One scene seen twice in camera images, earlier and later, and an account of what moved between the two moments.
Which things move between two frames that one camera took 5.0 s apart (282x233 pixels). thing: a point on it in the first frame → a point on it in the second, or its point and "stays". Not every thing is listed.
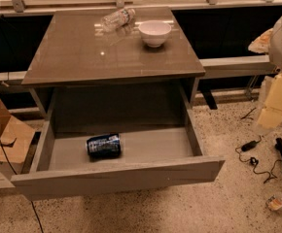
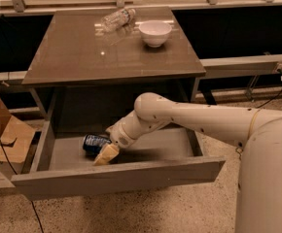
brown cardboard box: (11, 140) stays
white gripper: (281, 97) → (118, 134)
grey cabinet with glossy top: (114, 69) stays
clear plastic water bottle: (118, 19) stays
